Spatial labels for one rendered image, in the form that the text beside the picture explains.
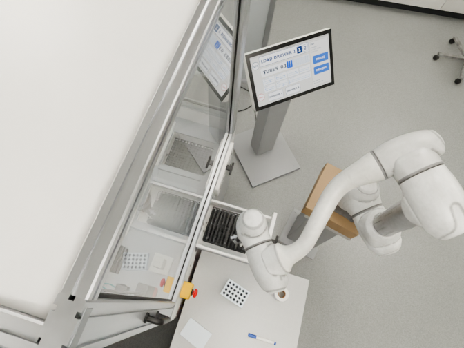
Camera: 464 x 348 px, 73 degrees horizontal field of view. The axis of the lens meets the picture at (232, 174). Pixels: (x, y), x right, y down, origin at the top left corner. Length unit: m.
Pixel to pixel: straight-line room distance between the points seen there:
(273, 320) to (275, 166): 1.37
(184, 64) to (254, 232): 0.64
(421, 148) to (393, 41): 3.00
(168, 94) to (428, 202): 0.75
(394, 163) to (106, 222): 0.81
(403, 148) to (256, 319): 1.08
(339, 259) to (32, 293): 2.33
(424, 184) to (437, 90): 2.82
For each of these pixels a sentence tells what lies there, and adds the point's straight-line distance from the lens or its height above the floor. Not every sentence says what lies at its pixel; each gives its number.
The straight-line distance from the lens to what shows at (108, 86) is 0.64.
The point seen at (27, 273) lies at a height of 1.97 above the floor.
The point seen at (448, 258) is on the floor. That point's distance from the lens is 3.07.
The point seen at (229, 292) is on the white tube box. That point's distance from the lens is 1.69.
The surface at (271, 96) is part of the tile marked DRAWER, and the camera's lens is 1.82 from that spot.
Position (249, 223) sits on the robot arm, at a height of 1.42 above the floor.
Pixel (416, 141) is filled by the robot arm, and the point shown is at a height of 1.68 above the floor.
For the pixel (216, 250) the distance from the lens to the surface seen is 1.57.
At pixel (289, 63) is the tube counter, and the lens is 1.84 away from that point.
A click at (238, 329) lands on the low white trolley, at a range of 1.70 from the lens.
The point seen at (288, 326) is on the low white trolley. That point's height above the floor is 0.76.
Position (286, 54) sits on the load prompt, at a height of 1.15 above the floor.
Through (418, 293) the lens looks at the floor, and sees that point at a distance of 2.88.
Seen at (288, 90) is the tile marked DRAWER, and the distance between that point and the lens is 1.86.
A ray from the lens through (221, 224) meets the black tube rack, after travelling 1.59.
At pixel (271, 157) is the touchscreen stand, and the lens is 2.71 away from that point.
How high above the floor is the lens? 2.45
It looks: 67 degrees down
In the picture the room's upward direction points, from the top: 8 degrees clockwise
